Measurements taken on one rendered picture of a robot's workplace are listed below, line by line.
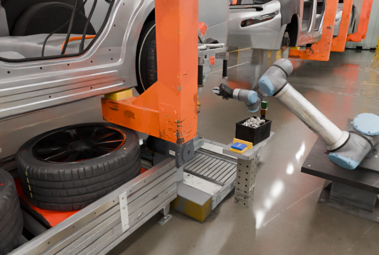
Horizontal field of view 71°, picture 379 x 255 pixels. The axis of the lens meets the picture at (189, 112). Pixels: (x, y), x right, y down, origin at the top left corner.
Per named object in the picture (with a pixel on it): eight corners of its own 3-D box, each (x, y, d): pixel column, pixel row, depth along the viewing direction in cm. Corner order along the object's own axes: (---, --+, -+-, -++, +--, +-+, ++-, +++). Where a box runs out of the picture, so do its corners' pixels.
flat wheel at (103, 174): (79, 146, 203) (75, 117, 195) (158, 160, 183) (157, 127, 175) (-6, 197, 143) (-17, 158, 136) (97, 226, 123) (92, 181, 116)
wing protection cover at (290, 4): (282, 25, 478) (285, -6, 462) (299, 25, 461) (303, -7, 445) (267, 26, 424) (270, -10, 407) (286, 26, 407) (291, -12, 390)
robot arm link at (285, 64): (287, 47, 157) (260, 84, 222) (273, 62, 155) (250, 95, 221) (303, 60, 155) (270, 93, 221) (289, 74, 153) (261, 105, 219)
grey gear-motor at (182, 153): (154, 160, 221) (151, 120, 210) (195, 176, 198) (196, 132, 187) (137, 169, 207) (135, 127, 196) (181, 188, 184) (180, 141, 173)
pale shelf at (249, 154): (251, 131, 193) (251, 127, 192) (274, 136, 184) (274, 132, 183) (221, 153, 160) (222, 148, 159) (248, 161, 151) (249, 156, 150)
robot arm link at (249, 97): (254, 106, 204) (251, 99, 197) (239, 103, 211) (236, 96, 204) (259, 96, 208) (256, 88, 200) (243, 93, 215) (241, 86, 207)
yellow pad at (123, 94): (119, 93, 190) (119, 86, 188) (133, 96, 182) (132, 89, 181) (103, 97, 179) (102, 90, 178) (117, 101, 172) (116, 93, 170)
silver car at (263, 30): (269, 37, 876) (274, -17, 825) (332, 39, 773) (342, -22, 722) (173, 49, 496) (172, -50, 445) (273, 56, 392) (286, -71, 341)
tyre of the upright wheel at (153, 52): (191, 53, 254) (153, 0, 202) (212, 55, 241) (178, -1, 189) (162, 114, 237) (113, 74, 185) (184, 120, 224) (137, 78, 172)
